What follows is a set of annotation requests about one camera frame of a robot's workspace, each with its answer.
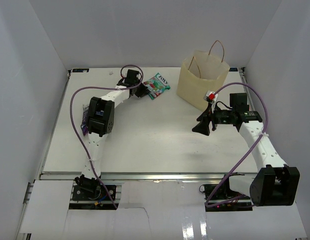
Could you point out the blue label sticker left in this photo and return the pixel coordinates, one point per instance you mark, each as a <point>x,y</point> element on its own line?
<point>80,70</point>

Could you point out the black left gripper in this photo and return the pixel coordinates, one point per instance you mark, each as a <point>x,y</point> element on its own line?
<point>144,91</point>

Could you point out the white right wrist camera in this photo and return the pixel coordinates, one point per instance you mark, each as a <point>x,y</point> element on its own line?
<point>211,97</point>

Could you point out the beige paper bag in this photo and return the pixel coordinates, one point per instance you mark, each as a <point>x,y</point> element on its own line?
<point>201,73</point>

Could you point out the blue label sticker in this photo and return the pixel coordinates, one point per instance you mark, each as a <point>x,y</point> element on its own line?
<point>80,70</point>
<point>233,69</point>

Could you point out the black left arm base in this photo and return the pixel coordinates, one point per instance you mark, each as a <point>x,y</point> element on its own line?
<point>89,194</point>

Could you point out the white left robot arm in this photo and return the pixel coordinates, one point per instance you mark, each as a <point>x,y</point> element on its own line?
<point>101,117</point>

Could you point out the aluminium table front rail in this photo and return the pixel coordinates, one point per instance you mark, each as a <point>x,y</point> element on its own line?
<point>141,176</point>

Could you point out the teal Fox's candy bag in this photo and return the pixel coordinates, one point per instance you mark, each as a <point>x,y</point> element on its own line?
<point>156,85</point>

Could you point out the blue label sticker right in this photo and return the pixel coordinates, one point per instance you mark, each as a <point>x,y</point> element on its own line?
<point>233,69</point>

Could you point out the dark blue snack bag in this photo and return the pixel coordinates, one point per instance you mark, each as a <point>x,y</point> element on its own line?
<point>83,126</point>

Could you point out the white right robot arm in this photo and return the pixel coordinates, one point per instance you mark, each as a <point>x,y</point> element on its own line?
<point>275,183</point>

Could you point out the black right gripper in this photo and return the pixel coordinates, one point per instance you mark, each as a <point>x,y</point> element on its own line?
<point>206,118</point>

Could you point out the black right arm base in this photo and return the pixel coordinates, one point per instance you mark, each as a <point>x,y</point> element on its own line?
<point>224,199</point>

